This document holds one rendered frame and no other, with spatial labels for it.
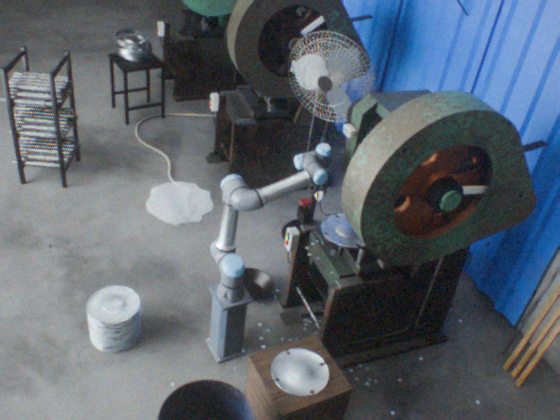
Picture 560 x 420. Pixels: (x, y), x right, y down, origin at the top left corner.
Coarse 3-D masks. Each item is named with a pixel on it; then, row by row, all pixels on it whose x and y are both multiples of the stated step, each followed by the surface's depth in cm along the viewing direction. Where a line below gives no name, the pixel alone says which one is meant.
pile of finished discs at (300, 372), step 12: (276, 360) 287; (288, 360) 288; (300, 360) 288; (312, 360) 289; (276, 372) 281; (288, 372) 281; (300, 372) 282; (312, 372) 283; (324, 372) 284; (288, 384) 276; (300, 384) 277; (312, 384) 277; (324, 384) 278; (300, 396) 271
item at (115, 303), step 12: (108, 288) 327; (120, 288) 328; (96, 300) 318; (108, 300) 318; (120, 300) 320; (132, 300) 321; (96, 312) 311; (108, 312) 312; (120, 312) 313; (132, 312) 314
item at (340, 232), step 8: (328, 216) 317; (344, 216) 320; (328, 224) 312; (336, 224) 313; (344, 224) 313; (328, 232) 306; (336, 232) 307; (344, 232) 307; (352, 232) 308; (336, 240) 301; (344, 240) 302; (352, 240) 303; (360, 240) 304
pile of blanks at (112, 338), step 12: (96, 324) 308; (108, 324) 306; (120, 324) 308; (132, 324) 315; (96, 336) 315; (108, 336) 312; (120, 336) 314; (132, 336) 321; (108, 348) 318; (120, 348) 320
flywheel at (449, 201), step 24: (432, 168) 246; (456, 168) 252; (480, 168) 258; (408, 192) 250; (432, 192) 243; (456, 192) 241; (480, 192) 260; (408, 216) 259; (432, 216) 267; (456, 216) 272
